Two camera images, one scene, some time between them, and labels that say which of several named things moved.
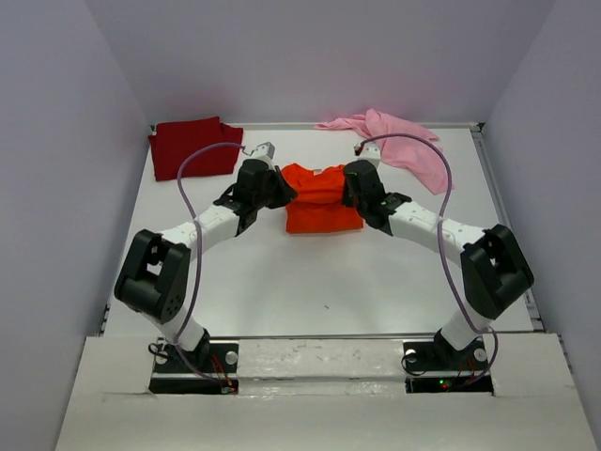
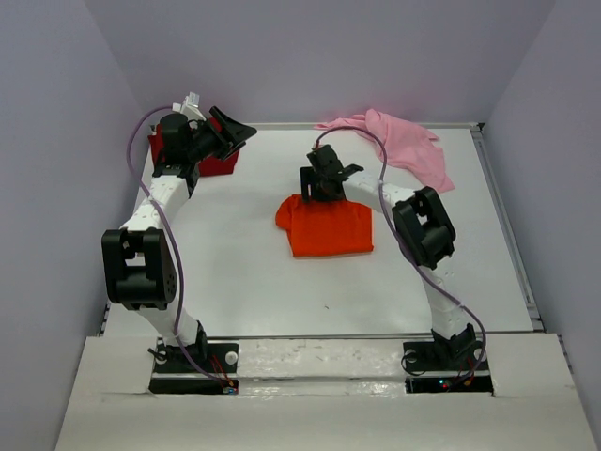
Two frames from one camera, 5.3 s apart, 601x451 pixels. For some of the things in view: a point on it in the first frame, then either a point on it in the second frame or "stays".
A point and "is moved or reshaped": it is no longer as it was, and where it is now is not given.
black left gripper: x=285 y=194 → x=234 y=133
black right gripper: x=346 y=198 → x=309 y=177
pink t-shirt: x=420 y=161 stays
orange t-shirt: x=318 y=207 is moved or reshaped
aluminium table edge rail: x=500 y=201 stays
